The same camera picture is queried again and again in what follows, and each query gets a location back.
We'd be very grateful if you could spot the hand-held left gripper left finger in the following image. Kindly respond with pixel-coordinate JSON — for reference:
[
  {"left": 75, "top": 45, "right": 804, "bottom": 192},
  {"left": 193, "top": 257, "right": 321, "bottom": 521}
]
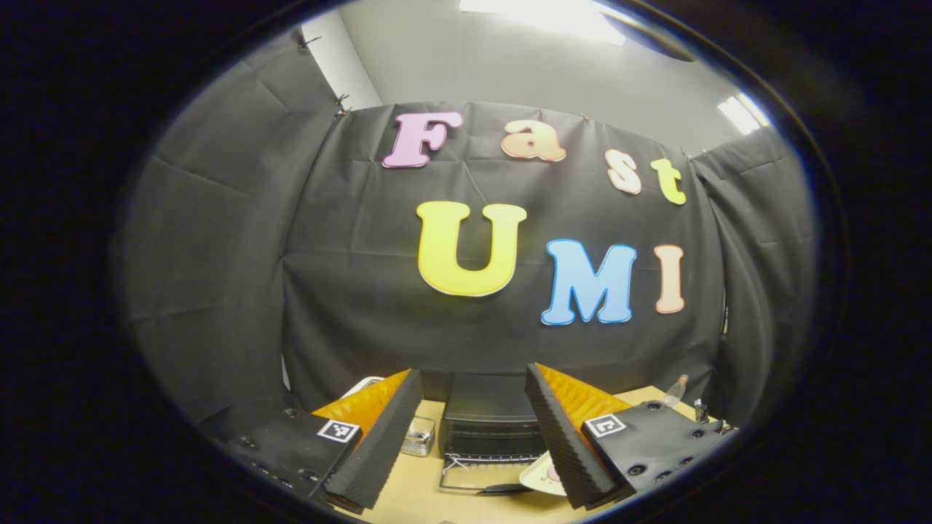
[{"left": 211, "top": 368, "right": 424, "bottom": 514}]

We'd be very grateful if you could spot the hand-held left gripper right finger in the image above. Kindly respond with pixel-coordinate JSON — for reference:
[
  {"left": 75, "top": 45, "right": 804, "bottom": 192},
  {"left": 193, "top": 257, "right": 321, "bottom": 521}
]
[{"left": 524, "top": 362, "right": 738, "bottom": 510}]

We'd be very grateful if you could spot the cream square plate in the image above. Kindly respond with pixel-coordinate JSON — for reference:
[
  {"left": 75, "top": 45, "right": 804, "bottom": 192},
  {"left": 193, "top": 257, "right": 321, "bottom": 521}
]
[{"left": 518, "top": 450, "right": 570, "bottom": 498}]

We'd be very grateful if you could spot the black electric oven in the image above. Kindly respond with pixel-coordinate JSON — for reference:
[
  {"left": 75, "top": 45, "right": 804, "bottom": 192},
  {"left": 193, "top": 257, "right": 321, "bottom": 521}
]
[{"left": 438, "top": 373, "right": 551, "bottom": 497}]

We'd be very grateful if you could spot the clear water bottle red label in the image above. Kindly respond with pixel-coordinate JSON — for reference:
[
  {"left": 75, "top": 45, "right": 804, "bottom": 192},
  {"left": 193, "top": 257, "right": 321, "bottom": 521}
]
[{"left": 662, "top": 374, "right": 690, "bottom": 409}]

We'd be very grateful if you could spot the white toaster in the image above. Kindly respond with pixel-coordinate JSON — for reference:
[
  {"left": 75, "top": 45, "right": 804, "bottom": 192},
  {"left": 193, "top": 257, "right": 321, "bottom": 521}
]
[{"left": 341, "top": 376, "right": 387, "bottom": 400}]

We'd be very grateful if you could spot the black backdrop cloth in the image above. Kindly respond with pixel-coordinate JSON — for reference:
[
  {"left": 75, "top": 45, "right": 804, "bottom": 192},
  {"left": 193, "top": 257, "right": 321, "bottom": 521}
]
[{"left": 116, "top": 25, "right": 816, "bottom": 432}]

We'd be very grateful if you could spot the small ceiling light panel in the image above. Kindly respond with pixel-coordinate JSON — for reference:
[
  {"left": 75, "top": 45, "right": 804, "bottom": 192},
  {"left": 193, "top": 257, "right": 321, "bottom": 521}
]
[{"left": 716, "top": 92, "right": 770, "bottom": 136}]

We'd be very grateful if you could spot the large ceiling light panel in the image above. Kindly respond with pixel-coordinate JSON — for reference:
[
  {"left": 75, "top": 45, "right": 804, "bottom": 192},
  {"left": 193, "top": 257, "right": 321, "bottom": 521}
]
[{"left": 459, "top": 0, "right": 628, "bottom": 47}]

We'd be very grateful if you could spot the metal wire basket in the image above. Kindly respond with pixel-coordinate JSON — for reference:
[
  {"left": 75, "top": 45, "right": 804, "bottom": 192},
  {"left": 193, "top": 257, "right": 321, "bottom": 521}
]
[{"left": 400, "top": 416, "right": 437, "bottom": 459}]

